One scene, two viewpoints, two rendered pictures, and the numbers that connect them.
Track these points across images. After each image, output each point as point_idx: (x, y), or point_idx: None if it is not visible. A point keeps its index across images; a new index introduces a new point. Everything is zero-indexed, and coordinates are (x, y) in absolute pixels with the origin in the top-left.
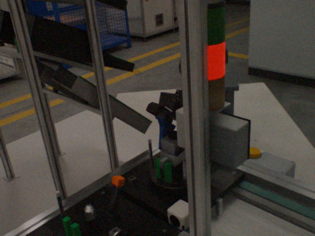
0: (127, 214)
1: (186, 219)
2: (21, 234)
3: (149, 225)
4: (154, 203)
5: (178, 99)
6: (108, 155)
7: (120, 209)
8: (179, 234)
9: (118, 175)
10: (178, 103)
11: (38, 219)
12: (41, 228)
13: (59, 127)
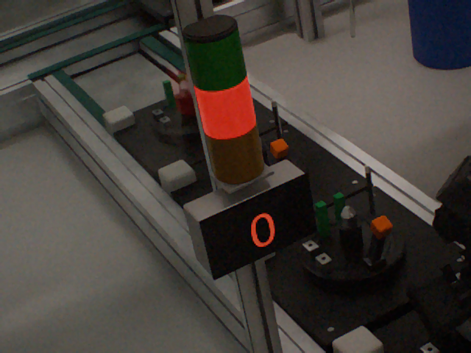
0: (388, 290)
1: (335, 351)
2: (398, 193)
3: (351, 313)
4: (403, 323)
5: (439, 207)
6: None
7: (405, 282)
8: (324, 352)
9: (388, 223)
10: (435, 213)
11: (425, 203)
12: (394, 204)
13: None
